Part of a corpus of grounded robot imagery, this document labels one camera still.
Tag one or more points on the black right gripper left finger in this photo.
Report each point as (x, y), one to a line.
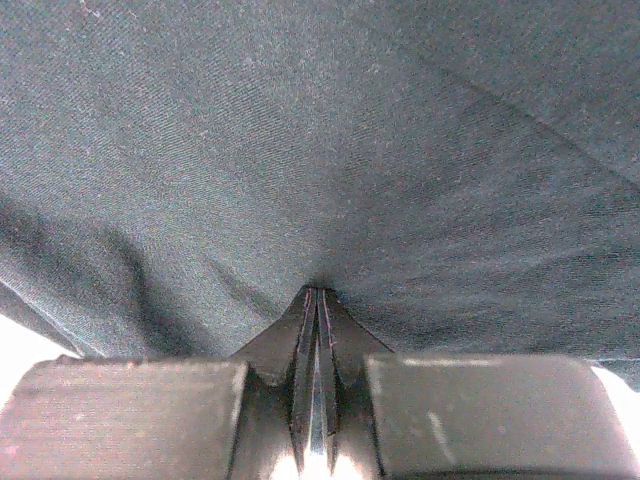
(244, 417)

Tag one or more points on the black t-shirt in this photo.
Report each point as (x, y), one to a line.
(465, 174)

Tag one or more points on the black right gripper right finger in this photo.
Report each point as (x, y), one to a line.
(449, 416)

